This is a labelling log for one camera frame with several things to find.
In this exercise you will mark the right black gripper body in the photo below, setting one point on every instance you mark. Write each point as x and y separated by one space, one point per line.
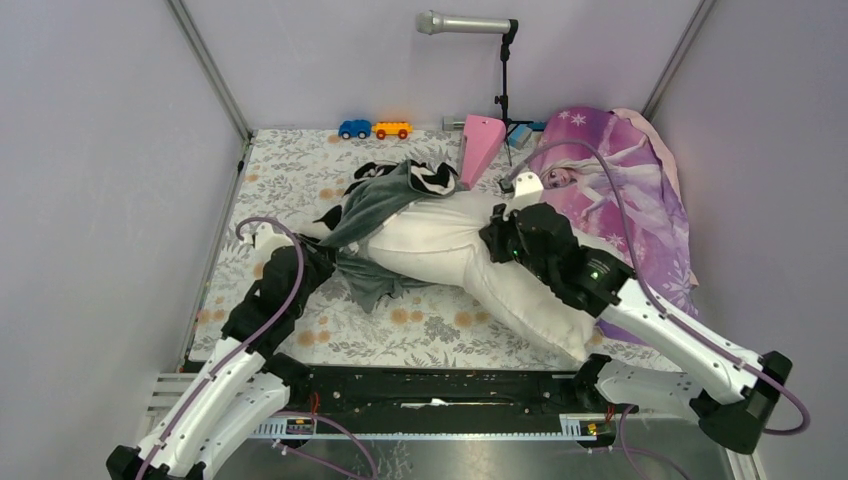
508 243

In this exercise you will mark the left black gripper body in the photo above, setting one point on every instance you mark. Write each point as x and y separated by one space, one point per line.
318 269

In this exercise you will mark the white pillow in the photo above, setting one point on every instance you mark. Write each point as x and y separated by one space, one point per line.
437 241

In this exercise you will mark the grey plush pillowcase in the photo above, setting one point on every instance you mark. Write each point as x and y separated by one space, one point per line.
379 193

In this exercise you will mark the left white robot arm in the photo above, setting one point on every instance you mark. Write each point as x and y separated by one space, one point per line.
243 381

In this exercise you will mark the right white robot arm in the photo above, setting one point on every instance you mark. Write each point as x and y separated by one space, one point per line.
729 391

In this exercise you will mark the floral table cloth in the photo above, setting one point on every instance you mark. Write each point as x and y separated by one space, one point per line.
297 175

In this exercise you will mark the purple princess print blanket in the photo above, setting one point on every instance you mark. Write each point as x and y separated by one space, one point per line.
613 177

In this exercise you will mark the light blue small box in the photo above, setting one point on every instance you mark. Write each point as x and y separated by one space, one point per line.
519 136

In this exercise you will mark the pink wedge block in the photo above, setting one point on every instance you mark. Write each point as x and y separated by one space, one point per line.
482 139

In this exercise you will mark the blue toy car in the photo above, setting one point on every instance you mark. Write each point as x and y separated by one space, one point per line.
356 128

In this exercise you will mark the orange toy car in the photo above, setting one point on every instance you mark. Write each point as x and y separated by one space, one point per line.
383 130

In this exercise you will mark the black microphone stand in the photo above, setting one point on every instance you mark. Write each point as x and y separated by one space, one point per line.
502 100

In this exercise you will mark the silver microphone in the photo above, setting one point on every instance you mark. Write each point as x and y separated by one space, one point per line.
432 23

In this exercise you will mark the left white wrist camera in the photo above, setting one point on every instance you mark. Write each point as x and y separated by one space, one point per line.
265 240

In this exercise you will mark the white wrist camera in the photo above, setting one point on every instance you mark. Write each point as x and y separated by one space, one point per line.
525 189
265 240

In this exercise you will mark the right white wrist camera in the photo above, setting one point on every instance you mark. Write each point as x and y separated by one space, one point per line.
525 189

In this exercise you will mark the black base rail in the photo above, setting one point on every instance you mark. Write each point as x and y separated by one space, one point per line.
414 402

